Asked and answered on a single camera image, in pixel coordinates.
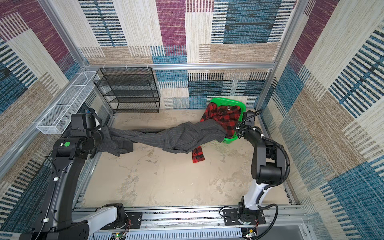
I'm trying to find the dark grey striped shirt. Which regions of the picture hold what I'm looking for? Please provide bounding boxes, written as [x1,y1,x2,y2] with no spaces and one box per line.
[96,120,227,157]

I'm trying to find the white wire mesh tray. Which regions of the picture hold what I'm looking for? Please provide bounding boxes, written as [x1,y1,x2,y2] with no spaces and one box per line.
[36,72,96,135]

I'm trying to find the green plastic basket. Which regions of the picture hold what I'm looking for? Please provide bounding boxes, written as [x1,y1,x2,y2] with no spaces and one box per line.
[208,97,246,144]

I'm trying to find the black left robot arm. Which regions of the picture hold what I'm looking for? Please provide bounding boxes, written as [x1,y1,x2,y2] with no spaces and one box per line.
[20,112,128,240]

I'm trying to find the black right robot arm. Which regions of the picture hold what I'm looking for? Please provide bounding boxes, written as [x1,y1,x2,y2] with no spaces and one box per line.
[236,110,291,225]

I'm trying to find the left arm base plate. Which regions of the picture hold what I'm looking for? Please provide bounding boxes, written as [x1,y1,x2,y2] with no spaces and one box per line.
[101,212,143,230]

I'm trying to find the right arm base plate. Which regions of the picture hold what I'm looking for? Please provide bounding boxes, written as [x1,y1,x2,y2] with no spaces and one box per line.
[222,209,266,226]

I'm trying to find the red black plaid shirt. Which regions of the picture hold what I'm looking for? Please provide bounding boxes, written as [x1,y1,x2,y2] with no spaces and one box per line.
[191,102,243,164]

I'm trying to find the black wire shelf rack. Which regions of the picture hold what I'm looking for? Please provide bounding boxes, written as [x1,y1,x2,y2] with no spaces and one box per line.
[93,67,161,114]

